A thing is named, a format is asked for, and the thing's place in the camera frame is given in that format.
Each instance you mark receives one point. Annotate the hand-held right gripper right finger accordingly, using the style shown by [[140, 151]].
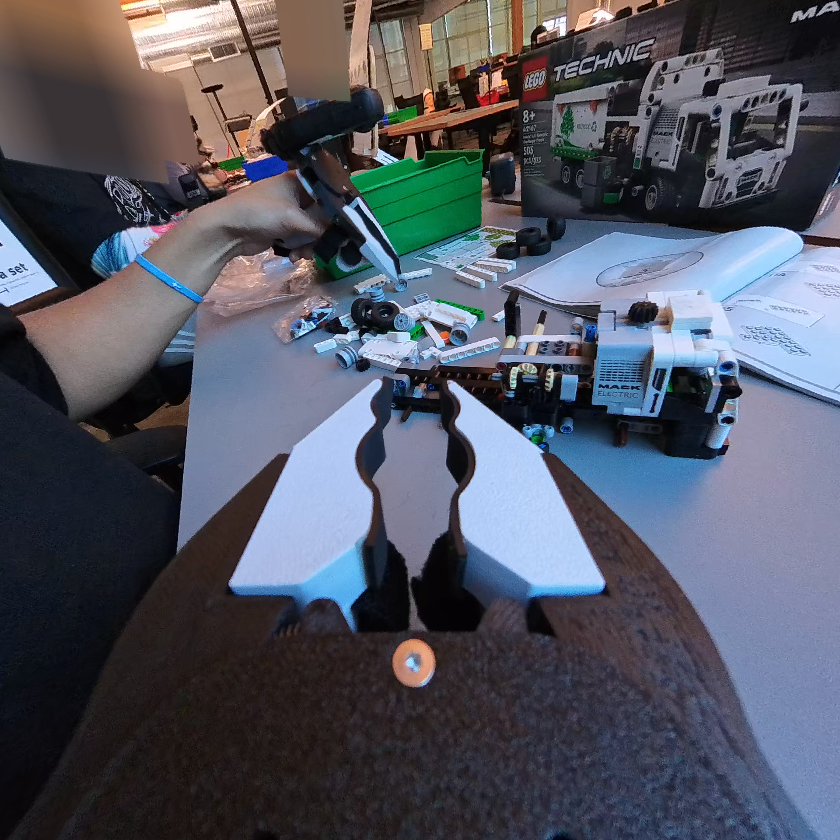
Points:
[[525, 525]]

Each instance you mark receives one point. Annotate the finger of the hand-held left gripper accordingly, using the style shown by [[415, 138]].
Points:
[[358, 236], [377, 233]]

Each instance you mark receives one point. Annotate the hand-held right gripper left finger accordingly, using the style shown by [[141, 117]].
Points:
[[308, 518]]

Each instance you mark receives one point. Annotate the white beam with holes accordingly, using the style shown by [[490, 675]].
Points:
[[413, 274]]

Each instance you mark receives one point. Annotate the small clear bag of pins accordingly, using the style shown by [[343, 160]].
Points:
[[305, 320]]

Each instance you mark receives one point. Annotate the large clear plastic bag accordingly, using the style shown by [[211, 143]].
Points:
[[256, 282]]

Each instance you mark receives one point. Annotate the pile of lego pieces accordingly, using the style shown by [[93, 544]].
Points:
[[394, 344]]

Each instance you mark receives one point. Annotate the grey ribbed wheel hub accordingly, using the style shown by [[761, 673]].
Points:
[[460, 334], [348, 358]]

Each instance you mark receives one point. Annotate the partly built lego truck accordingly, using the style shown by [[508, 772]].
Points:
[[630, 380]]

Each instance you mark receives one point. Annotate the person's left forearm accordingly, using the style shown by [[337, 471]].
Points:
[[98, 341]]

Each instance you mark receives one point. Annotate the lego set box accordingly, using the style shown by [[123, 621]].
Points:
[[656, 131]]

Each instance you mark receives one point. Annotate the person's left hand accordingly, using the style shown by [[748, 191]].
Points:
[[256, 216]]

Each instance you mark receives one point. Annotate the green plastic bin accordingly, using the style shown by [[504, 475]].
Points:
[[426, 197]]

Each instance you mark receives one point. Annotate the blue storage bin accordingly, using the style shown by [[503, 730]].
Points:
[[266, 169]]

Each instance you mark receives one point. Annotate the green and white sticker sheet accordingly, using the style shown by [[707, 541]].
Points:
[[459, 248]]

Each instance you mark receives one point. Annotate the white seven-hole beam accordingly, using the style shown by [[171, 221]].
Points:
[[495, 264], [470, 279], [481, 272]]

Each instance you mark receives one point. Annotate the green long holed beam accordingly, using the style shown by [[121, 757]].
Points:
[[459, 308]]

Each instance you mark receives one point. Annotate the black floor lamp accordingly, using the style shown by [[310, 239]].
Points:
[[211, 88]]

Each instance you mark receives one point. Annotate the black rubber tyre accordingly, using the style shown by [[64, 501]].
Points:
[[506, 250], [527, 233], [539, 247], [556, 228]]

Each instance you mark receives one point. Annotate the wooden background table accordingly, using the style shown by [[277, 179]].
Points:
[[459, 115]]

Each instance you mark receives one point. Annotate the dark grey small device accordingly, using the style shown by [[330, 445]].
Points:
[[504, 174]]

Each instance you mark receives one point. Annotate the blue wristband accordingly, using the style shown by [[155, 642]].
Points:
[[167, 279]]

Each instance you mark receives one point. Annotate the colourful printed cloth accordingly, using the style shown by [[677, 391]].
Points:
[[118, 249]]

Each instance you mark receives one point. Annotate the person's black clothing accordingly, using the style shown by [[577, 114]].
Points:
[[65, 525]]

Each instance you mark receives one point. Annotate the white instruction booklet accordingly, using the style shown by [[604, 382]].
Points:
[[656, 262]]

